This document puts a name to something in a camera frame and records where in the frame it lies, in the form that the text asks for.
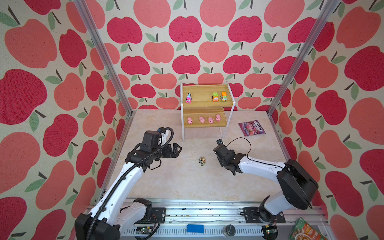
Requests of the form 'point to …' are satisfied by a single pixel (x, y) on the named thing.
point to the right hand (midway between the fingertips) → (229, 153)
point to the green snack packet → (303, 230)
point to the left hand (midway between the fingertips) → (176, 149)
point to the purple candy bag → (251, 128)
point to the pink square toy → (202, 119)
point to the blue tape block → (194, 228)
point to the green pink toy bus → (202, 161)
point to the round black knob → (229, 230)
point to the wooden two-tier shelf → (206, 106)
